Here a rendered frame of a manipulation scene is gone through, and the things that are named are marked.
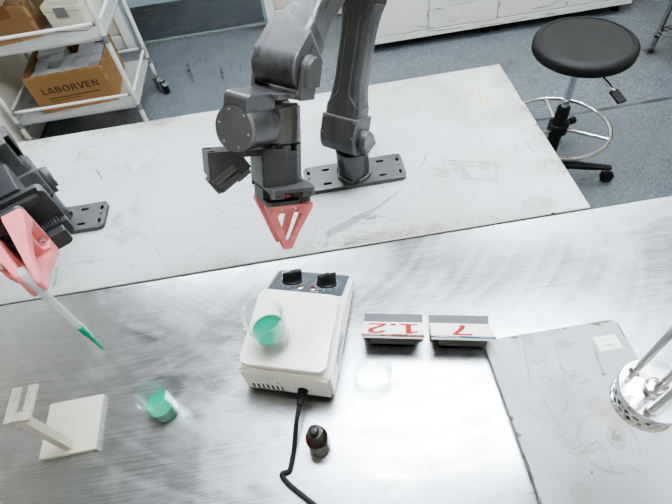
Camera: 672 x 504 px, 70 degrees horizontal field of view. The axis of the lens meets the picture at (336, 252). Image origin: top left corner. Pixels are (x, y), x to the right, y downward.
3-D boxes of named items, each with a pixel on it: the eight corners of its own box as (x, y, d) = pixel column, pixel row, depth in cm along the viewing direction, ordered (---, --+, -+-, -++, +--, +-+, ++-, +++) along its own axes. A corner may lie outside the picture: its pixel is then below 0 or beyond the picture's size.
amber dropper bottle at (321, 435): (324, 461, 63) (317, 446, 58) (305, 451, 64) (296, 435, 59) (335, 440, 65) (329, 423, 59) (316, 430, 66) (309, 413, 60)
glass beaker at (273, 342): (266, 318, 68) (253, 287, 62) (300, 331, 66) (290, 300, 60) (244, 355, 65) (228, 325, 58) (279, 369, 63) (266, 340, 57)
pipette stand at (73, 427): (53, 405, 72) (-3, 370, 62) (106, 395, 72) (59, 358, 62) (41, 461, 67) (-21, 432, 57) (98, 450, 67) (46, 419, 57)
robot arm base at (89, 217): (84, 201, 87) (91, 175, 92) (-25, 218, 87) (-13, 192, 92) (104, 229, 94) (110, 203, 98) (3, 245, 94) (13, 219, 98)
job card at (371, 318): (364, 314, 76) (363, 300, 73) (422, 315, 75) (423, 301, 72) (363, 349, 73) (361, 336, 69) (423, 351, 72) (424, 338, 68)
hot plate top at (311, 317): (261, 290, 72) (260, 287, 71) (340, 298, 69) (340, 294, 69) (238, 365, 64) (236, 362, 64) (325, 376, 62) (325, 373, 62)
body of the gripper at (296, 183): (271, 204, 64) (268, 148, 61) (251, 187, 73) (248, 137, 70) (316, 199, 67) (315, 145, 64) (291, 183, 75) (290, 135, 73)
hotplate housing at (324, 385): (280, 278, 82) (270, 249, 76) (355, 284, 80) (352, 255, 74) (243, 404, 69) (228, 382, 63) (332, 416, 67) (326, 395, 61)
